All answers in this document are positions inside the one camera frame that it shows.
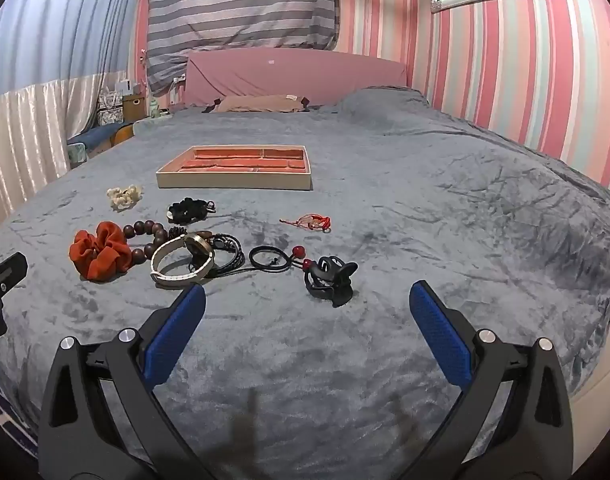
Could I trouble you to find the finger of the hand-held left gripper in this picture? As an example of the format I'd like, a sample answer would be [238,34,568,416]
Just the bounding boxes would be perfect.
[0,252,28,346]

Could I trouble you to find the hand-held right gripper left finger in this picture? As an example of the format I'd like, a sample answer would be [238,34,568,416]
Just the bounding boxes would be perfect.
[37,284,236,480]

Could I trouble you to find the black hair tie red beads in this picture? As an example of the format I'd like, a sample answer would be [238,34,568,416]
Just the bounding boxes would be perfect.
[248,245,316,273]

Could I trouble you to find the striped grey pillow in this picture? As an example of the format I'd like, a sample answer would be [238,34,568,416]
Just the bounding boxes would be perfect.
[147,0,341,96]

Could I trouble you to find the black hair claw clip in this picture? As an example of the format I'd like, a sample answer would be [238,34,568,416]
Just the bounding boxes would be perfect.
[303,255,359,308]

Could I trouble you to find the grey plush blanket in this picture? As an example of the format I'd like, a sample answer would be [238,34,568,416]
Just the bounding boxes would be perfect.
[0,86,610,480]

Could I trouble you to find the cream bed base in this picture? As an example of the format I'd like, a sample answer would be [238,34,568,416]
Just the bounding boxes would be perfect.
[568,350,610,466]

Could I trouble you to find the red string bracelet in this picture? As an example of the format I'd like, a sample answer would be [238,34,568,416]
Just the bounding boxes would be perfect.
[280,214,332,234]

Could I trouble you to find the pink pillow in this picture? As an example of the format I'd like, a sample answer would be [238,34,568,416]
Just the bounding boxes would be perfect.
[177,49,408,111]

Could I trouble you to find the tan pillow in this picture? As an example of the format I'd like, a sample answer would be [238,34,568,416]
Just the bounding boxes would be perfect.
[216,94,311,113]

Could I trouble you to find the patterned fabric bag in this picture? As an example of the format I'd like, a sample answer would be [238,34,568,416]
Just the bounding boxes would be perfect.
[97,85,126,126]

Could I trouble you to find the blue curtain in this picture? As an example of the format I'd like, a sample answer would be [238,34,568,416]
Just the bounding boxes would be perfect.
[0,0,150,101]

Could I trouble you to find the striped floor rug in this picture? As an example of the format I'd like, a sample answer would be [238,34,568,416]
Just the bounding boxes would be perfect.
[0,380,38,461]

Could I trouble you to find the cream chain hair tie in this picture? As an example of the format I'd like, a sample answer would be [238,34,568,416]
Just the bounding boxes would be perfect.
[106,185,143,212]

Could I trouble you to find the brown storage box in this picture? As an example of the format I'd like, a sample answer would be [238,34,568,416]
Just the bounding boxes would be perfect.
[122,94,146,123]

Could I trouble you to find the dark wooden bead bracelet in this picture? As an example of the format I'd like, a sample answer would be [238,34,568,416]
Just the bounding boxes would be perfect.
[122,220,170,263]

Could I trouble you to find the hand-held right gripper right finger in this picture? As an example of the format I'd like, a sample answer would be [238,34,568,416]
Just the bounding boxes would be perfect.
[380,280,573,480]

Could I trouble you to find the cream jewelry tray red lining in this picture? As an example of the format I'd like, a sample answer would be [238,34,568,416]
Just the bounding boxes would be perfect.
[156,145,313,192]

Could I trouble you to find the white sheer curtain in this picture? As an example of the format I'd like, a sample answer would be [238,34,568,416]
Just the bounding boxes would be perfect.
[0,72,130,236]

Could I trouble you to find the blue cushion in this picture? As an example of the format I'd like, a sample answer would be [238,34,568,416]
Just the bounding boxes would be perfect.
[67,122,123,153]

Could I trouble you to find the black braided cord bracelet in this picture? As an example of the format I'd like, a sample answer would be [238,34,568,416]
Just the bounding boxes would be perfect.
[205,232,246,277]

